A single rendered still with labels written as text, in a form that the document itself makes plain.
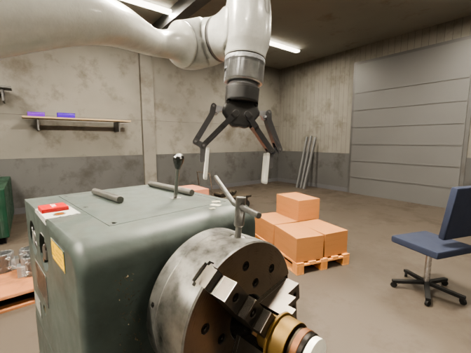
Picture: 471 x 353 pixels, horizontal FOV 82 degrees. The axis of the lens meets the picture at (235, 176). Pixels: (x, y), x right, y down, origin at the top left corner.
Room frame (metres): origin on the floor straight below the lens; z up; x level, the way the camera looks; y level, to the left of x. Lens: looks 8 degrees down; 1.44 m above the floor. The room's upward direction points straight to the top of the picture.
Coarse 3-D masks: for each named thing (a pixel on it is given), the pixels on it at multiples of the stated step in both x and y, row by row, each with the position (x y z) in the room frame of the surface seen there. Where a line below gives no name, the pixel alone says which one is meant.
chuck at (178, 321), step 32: (192, 256) 0.50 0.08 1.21; (224, 256) 0.47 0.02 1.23; (256, 256) 0.53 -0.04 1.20; (192, 288) 0.44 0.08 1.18; (256, 288) 0.53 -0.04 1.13; (160, 320) 0.45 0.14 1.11; (192, 320) 0.41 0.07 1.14; (224, 320) 0.47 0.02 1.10; (160, 352) 0.46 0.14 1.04; (192, 352) 0.41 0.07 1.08; (224, 352) 0.47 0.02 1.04
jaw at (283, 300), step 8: (280, 280) 0.60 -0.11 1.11; (288, 280) 0.59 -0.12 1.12; (272, 288) 0.57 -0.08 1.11; (280, 288) 0.56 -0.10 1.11; (288, 288) 0.56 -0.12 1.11; (296, 288) 0.57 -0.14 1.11; (264, 296) 0.54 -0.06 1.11; (272, 296) 0.54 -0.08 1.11; (280, 296) 0.54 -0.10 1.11; (288, 296) 0.53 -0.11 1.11; (296, 296) 0.57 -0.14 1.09; (264, 304) 0.52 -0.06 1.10; (272, 304) 0.52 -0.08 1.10; (280, 304) 0.51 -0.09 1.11; (288, 304) 0.51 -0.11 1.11; (272, 312) 0.50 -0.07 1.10; (280, 312) 0.49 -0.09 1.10
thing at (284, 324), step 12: (288, 312) 0.46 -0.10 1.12; (276, 324) 0.44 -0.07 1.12; (288, 324) 0.43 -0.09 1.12; (300, 324) 0.44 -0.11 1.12; (276, 336) 0.42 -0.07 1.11; (288, 336) 0.41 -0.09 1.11; (300, 336) 0.41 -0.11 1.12; (312, 336) 0.41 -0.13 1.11; (264, 348) 0.42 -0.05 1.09; (276, 348) 0.41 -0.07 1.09; (288, 348) 0.40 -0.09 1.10; (300, 348) 0.39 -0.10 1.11
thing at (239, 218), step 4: (240, 196) 0.57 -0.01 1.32; (236, 200) 0.56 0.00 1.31; (240, 200) 0.55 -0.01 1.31; (244, 200) 0.55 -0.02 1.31; (236, 204) 0.56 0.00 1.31; (240, 204) 0.55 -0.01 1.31; (244, 204) 0.55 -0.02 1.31; (236, 208) 0.55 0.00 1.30; (236, 212) 0.55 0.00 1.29; (240, 212) 0.55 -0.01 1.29; (244, 212) 0.55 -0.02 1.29; (236, 216) 0.55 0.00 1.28; (240, 216) 0.55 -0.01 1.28; (244, 216) 0.55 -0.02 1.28; (236, 220) 0.55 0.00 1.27; (240, 220) 0.55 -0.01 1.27; (244, 220) 0.56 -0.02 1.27; (236, 224) 0.55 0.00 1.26; (240, 224) 0.55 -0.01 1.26; (236, 228) 0.55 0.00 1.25; (240, 228) 0.55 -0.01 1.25; (236, 232) 0.55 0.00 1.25; (240, 232) 0.55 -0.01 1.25; (236, 236) 0.55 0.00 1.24; (240, 236) 0.55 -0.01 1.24
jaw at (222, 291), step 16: (208, 272) 0.46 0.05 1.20; (208, 288) 0.44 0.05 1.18; (224, 288) 0.43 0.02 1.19; (240, 288) 0.44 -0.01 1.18; (224, 304) 0.43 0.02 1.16; (240, 304) 0.44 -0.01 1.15; (256, 304) 0.44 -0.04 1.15; (240, 320) 0.45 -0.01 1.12; (256, 320) 0.44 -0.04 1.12; (272, 320) 0.44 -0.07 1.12
